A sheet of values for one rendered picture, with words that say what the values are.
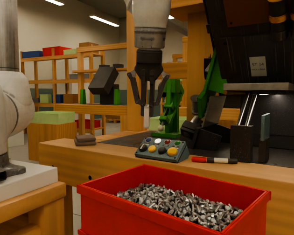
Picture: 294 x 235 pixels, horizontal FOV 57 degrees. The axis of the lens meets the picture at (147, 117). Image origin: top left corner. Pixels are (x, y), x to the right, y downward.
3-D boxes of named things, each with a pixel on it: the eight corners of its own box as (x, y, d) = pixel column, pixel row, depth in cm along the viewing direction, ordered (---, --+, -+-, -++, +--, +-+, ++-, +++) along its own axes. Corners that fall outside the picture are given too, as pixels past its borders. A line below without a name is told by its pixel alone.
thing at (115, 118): (124, 123, 980) (124, 111, 976) (105, 122, 1014) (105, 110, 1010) (139, 120, 1088) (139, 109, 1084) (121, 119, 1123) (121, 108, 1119)
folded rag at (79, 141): (96, 145, 106) (96, 137, 106) (75, 146, 104) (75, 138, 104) (93, 141, 116) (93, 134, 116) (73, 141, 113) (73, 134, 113)
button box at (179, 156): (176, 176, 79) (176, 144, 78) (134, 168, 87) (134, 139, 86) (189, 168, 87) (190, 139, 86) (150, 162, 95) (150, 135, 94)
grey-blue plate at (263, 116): (264, 163, 78) (266, 115, 77) (257, 162, 79) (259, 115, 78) (270, 157, 86) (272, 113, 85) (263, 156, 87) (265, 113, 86)
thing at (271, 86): (288, 94, 66) (289, 82, 66) (222, 94, 75) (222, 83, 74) (299, 94, 99) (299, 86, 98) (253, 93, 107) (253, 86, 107)
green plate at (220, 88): (221, 108, 93) (239, 46, 88) (198, 102, 97) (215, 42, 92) (230, 107, 103) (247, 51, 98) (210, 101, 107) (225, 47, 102)
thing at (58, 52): (91, 141, 625) (89, 40, 605) (20, 133, 741) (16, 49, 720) (106, 137, 673) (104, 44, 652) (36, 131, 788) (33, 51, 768)
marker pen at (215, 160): (236, 163, 79) (236, 157, 79) (237, 164, 78) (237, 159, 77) (191, 161, 82) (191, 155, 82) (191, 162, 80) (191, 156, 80)
